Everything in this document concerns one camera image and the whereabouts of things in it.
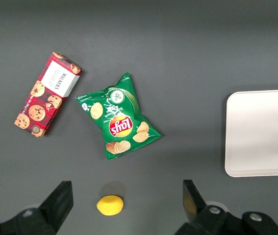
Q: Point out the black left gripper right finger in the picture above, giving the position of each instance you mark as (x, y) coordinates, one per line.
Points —
(195, 210)

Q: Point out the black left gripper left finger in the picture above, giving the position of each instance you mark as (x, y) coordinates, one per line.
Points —
(55, 208)

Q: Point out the pale pink plastic tray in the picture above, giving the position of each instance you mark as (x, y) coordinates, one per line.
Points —
(263, 134)

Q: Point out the yellow lemon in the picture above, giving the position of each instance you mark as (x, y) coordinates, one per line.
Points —
(109, 205)

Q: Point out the red Walkers cookie box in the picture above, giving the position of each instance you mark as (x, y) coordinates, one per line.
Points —
(45, 102)

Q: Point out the green Lay's chips bag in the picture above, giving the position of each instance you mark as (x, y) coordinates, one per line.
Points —
(119, 122)

